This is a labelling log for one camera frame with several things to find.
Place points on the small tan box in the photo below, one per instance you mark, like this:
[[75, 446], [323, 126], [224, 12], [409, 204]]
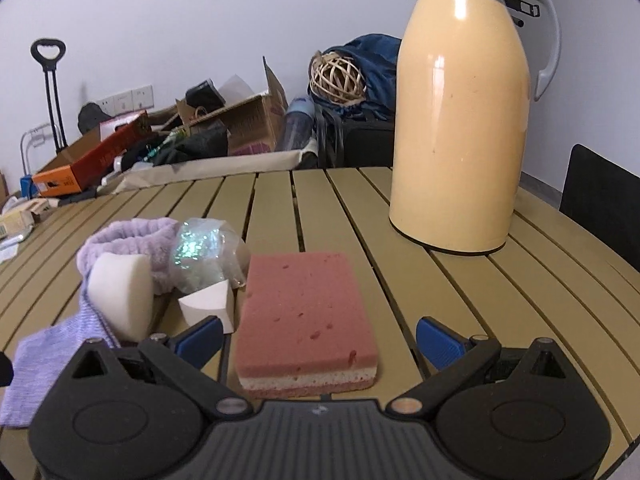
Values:
[[15, 222]]

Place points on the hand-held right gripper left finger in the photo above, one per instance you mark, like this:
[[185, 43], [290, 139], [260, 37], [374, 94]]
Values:
[[200, 342]]

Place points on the pink sponge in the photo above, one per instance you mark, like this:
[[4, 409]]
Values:
[[300, 310]]

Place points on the wicker ball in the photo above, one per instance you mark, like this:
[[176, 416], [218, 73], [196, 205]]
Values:
[[337, 80]]

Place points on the clear water bottle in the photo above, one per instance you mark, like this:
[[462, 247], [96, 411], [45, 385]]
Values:
[[295, 125]]

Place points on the white wall sockets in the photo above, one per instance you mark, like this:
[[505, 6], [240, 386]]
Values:
[[132, 97]]

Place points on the purple knit towel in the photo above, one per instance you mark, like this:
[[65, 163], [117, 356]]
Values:
[[45, 360]]

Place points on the white half-round sponge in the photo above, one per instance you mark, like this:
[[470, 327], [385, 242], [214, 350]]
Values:
[[122, 295]]

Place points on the white wedge sponge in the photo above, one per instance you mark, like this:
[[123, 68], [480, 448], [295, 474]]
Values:
[[210, 305]]

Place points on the orange and red box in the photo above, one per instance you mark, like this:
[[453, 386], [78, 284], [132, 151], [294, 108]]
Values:
[[90, 160]]

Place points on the tan folding table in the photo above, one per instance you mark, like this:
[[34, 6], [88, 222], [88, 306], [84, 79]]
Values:
[[325, 210]]

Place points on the open cardboard box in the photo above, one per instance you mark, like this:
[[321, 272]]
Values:
[[250, 125]]

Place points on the blue cloth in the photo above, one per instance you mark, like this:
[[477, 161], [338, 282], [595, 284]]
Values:
[[380, 65]]

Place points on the black bag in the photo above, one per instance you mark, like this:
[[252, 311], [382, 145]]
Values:
[[365, 142]]

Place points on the black folding chair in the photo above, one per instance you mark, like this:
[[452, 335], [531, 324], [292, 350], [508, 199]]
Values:
[[600, 195]]

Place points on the teal iridescent plastic pouch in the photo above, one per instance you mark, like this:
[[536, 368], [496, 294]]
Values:
[[200, 250]]

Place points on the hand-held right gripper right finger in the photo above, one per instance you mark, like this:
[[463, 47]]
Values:
[[440, 342]]

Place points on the yellow thermos jug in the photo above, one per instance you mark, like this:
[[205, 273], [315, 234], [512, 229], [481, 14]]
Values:
[[460, 135]]

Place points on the black cap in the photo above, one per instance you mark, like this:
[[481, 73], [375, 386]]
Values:
[[92, 117]]

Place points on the black cloth pile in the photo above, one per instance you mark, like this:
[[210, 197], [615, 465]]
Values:
[[200, 145]]

